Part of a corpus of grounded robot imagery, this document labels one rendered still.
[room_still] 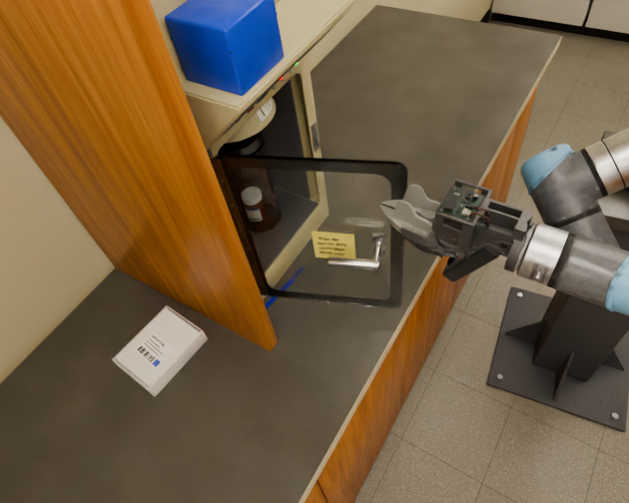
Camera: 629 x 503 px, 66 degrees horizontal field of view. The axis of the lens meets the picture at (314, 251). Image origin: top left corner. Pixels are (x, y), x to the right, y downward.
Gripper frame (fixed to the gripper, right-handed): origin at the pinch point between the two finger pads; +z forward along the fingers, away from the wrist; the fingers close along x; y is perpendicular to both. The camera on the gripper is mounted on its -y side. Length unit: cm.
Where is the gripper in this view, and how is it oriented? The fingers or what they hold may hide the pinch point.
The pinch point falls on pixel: (387, 211)
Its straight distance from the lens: 75.4
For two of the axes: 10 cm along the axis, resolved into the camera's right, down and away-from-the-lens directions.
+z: -8.4, -3.5, 4.0
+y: -1.2, -6.1, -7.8
